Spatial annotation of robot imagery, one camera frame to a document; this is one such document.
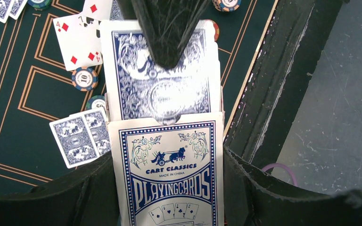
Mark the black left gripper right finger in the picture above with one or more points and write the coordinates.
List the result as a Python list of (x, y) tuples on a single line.
[(255, 198)]

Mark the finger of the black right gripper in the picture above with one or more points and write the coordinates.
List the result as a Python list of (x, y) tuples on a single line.
[(166, 24)]

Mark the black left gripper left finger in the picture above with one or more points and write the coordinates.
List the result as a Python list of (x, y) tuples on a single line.
[(84, 197)]

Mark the orange red chip stack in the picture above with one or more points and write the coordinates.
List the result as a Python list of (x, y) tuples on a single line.
[(216, 28)]

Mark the pink blue chip stack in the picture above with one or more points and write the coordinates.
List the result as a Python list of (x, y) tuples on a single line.
[(226, 5)]

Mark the card protruding from box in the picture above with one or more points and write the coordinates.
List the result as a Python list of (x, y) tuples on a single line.
[(137, 87)]

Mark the red diamonds face-up card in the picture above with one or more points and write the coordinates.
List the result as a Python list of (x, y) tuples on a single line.
[(97, 9)]

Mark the blue white card deck box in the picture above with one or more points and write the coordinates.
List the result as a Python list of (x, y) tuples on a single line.
[(169, 175)]

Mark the four of diamonds card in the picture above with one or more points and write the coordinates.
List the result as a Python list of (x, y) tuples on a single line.
[(77, 49)]

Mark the pink blue chips small pile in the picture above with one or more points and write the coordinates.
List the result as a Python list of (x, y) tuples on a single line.
[(85, 78)]

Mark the face-down card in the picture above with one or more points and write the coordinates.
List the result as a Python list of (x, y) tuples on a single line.
[(115, 13)]

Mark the seven of spades card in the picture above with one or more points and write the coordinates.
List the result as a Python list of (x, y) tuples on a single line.
[(89, 26)]

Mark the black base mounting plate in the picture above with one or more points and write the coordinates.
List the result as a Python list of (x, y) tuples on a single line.
[(283, 64)]

